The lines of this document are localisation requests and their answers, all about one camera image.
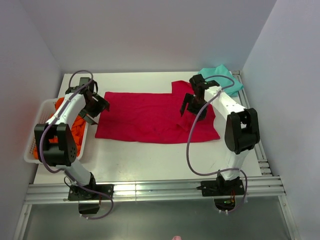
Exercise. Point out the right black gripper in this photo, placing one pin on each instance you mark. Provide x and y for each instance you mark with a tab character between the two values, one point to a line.
202	114

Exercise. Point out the teal folded t shirt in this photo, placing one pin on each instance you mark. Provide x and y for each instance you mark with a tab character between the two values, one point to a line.
221	75

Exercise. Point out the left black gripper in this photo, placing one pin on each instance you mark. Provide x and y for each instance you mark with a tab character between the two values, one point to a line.
101	104

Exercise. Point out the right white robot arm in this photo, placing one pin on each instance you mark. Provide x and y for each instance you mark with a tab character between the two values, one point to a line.
241	129

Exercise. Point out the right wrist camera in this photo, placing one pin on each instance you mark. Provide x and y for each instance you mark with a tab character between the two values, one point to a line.
197	81

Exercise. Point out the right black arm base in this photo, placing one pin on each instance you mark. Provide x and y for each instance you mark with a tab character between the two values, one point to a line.
224	192

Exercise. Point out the aluminium rail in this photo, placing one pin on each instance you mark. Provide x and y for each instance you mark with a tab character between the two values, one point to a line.
257	147
162	190

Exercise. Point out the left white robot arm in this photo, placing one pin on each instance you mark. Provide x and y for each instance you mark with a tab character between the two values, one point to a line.
56	147

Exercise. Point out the pink object at bottom edge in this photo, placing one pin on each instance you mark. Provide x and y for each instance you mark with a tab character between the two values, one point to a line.
176	238

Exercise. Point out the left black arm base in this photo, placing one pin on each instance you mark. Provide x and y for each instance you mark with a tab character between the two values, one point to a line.
91	192

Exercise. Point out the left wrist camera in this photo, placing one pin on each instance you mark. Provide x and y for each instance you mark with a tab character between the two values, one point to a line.
85	84

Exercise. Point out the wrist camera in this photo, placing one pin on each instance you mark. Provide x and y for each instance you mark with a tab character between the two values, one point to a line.
85	84
197	81

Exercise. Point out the aluminium front rail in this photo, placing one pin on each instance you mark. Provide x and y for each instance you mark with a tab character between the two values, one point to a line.
162	190

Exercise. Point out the crimson red t shirt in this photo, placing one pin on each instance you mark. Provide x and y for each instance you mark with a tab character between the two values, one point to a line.
154	118

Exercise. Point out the orange t shirt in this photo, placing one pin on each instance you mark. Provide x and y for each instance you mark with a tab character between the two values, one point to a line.
78	130

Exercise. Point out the aluminium right side rail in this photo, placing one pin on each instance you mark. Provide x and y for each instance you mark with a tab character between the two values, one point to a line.
257	147

